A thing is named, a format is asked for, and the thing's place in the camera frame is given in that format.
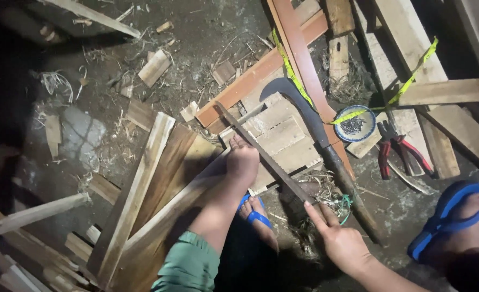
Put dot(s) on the person's right hand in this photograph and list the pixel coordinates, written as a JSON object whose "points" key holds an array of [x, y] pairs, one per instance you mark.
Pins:
{"points": [[345, 247]]}

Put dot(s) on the person's left hand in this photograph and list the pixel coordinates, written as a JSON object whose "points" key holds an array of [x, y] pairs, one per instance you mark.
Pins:
{"points": [[242, 162]]}

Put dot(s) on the person's left fingers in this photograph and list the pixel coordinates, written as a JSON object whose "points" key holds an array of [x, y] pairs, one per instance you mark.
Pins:
{"points": [[239, 142]]}

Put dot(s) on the rusty hand saw blade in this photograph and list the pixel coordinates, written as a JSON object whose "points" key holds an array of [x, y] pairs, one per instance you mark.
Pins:
{"points": [[264, 154]]}

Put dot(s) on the pale wooden board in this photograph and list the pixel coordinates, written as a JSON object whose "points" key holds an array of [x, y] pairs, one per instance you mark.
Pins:
{"points": [[288, 142]]}

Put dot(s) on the small pale wood chip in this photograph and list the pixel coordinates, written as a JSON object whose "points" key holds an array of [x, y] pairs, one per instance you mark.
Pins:
{"points": [[189, 111]]}

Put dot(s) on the long reddish-brown plank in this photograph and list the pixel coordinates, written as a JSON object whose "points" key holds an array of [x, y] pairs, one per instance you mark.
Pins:
{"points": [[243, 83]]}

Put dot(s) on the small brown wood offcut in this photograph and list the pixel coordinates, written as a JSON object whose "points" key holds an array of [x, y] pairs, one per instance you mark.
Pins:
{"points": [[224, 73]]}

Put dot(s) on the blue flip-flop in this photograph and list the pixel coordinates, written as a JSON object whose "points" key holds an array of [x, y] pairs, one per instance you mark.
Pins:
{"points": [[257, 217], [446, 223]]}

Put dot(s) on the dark brown plank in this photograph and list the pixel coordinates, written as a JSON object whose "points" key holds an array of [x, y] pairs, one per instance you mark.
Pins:
{"points": [[166, 174]]}

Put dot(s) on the person's left foot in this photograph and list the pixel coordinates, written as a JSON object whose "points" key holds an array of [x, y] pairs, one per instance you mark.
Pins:
{"points": [[262, 227]]}

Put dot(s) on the person's foot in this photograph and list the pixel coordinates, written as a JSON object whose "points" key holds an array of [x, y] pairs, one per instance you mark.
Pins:
{"points": [[472, 211], [262, 227]]}

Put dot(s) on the heap of dry wood shavings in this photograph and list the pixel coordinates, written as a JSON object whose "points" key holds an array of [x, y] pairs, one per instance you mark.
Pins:
{"points": [[324, 190]]}

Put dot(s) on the brown square wood offcut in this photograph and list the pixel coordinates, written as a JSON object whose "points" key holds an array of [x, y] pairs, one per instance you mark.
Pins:
{"points": [[141, 115]]}

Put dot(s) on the blue-rimmed white bowl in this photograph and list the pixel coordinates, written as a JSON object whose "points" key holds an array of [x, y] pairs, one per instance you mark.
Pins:
{"points": [[343, 136]]}

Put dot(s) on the pale plank with bark edge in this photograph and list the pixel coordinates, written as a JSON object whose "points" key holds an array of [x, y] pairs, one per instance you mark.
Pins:
{"points": [[142, 178]]}

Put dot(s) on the yellow measuring tape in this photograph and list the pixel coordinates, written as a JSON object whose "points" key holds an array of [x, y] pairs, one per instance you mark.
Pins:
{"points": [[347, 116]]}

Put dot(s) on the narrow reddish-brown plank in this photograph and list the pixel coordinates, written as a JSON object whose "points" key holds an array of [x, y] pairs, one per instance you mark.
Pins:
{"points": [[300, 48]]}

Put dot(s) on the flat pale wood offcut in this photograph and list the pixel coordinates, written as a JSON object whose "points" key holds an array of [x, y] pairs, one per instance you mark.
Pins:
{"points": [[154, 68]]}

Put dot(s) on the heap of steel nails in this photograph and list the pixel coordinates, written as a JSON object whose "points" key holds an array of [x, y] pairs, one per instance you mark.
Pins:
{"points": [[353, 125]]}

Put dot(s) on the long pale brown plank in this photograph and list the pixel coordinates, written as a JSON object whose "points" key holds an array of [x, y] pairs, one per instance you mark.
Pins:
{"points": [[162, 231]]}

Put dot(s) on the small pale wood block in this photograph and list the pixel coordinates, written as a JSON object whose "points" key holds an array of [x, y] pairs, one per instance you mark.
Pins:
{"points": [[339, 56]]}

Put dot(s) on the green sleeve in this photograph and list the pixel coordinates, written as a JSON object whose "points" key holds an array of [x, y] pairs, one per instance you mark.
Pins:
{"points": [[189, 265]]}

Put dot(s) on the small round wood stub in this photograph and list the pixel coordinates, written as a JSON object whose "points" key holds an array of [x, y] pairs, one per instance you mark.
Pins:
{"points": [[165, 26]]}

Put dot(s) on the short tan wood offcut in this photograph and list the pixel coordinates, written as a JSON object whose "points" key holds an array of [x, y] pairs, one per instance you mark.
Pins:
{"points": [[103, 188]]}

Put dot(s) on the short brown board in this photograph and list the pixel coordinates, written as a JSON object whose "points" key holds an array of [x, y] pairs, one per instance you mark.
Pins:
{"points": [[340, 16]]}

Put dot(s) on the wide pale plank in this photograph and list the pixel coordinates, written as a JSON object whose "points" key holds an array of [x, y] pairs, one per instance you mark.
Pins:
{"points": [[379, 61]]}

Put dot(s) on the thin pale wood strip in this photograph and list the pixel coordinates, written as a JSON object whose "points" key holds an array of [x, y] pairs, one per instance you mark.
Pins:
{"points": [[409, 180]]}

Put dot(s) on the thin tan wood offcut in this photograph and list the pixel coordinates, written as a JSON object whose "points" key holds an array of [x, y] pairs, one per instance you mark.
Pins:
{"points": [[53, 136]]}

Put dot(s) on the pale slat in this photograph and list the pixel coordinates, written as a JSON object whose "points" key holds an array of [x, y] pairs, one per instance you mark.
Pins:
{"points": [[97, 17]]}

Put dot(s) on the white fibre tangle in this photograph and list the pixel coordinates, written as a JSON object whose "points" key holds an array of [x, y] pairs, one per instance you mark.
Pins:
{"points": [[55, 83]]}

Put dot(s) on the short tan plank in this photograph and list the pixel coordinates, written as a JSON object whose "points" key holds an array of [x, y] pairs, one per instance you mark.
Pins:
{"points": [[440, 150]]}

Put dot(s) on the long thick pale plank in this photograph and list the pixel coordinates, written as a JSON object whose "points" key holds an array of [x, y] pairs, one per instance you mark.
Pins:
{"points": [[422, 48]]}

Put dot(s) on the pale cross plank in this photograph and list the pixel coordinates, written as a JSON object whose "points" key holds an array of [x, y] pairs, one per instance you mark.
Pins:
{"points": [[446, 92]]}

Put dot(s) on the pale whitish plank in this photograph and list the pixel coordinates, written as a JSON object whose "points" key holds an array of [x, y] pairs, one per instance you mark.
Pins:
{"points": [[32, 215]]}

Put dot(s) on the heap of wood offcuts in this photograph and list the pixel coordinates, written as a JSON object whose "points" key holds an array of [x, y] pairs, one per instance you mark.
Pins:
{"points": [[32, 263]]}

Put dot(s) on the person's right foot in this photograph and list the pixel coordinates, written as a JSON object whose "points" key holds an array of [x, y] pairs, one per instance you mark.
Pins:
{"points": [[472, 211]]}

